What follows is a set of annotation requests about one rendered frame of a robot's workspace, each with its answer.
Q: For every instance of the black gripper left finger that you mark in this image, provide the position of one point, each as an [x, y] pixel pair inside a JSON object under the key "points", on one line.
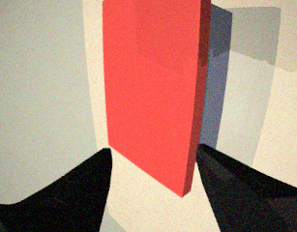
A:
{"points": [[73, 203]]}

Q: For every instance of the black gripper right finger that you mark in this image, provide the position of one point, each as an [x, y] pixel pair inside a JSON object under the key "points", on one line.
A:
{"points": [[242, 198]]}

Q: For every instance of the red lid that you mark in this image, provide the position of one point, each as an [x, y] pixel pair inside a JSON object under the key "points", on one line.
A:
{"points": [[155, 60]]}

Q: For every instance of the dark grey open box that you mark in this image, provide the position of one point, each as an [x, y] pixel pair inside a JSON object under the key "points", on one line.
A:
{"points": [[219, 47]]}

